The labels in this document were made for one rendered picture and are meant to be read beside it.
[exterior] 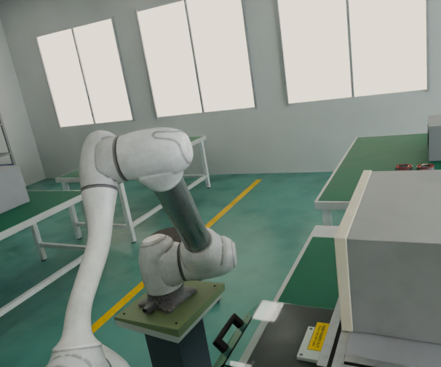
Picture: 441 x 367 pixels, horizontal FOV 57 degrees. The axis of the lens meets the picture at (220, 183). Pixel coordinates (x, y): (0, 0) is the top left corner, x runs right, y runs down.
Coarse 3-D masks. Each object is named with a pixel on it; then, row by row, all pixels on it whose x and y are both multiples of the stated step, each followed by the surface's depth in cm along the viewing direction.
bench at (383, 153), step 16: (352, 144) 385; (368, 144) 375; (384, 144) 366; (400, 144) 357; (416, 144) 349; (352, 160) 332; (368, 160) 325; (384, 160) 318; (400, 160) 312; (416, 160) 305; (336, 176) 298; (352, 176) 292; (320, 192) 271; (336, 192) 265; (352, 192) 261; (320, 208) 255; (336, 208) 251
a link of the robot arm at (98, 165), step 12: (96, 132) 117; (108, 132) 119; (84, 144) 116; (96, 144) 115; (108, 144) 113; (84, 156) 114; (96, 156) 113; (108, 156) 111; (84, 168) 113; (96, 168) 112; (108, 168) 112; (84, 180) 112; (96, 180) 111; (108, 180) 113; (120, 180) 115
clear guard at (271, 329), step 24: (264, 312) 100; (288, 312) 98; (312, 312) 97; (240, 336) 92; (264, 336) 91; (288, 336) 90; (216, 360) 94; (240, 360) 85; (264, 360) 84; (288, 360) 83; (312, 360) 82
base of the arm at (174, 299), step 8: (184, 288) 167; (192, 288) 170; (152, 296) 162; (160, 296) 161; (168, 296) 161; (176, 296) 162; (184, 296) 165; (144, 304) 165; (152, 304) 160; (160, 304) 161; (168, 304) 160; (176, 304) 161; (144, 312) 160; (168, 312) 157
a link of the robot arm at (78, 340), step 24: (96, 192) 111; (96, 216) 110; (96, 240) 106; (96, 264) 100; (72, 288) 95; (96, 288) 97; (72, 312) 89; (72, 336) 86; (72, 360) 81; (96, 360) 85
